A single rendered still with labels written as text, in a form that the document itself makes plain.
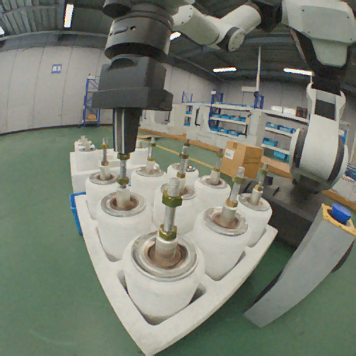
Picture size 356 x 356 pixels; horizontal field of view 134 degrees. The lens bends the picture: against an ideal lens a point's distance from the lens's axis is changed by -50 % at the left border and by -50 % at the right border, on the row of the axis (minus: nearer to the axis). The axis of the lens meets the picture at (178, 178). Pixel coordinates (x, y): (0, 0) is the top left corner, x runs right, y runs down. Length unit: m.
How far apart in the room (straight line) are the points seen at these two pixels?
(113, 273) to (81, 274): 0.24
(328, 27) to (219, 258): 0.69
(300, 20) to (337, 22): 0.14
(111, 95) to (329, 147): 0.50
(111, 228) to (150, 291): 0.11
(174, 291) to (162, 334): 0.07
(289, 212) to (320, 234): 0.37
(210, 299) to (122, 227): 0.16
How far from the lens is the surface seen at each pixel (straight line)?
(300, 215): 0.61
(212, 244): 0.22
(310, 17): 0.63
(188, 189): 0.32
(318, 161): 0.48
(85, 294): 0.44
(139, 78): 0.19
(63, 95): 6.48
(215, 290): 0.25
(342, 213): 0.27
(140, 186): 0.37
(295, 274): 0.30
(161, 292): 0.16
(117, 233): 0.23
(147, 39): 0.20
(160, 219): 0.30
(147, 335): 0.21
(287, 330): 0.51
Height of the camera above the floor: 0.39
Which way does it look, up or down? 21 degrees down
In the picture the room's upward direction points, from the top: 8 degrees clockwise
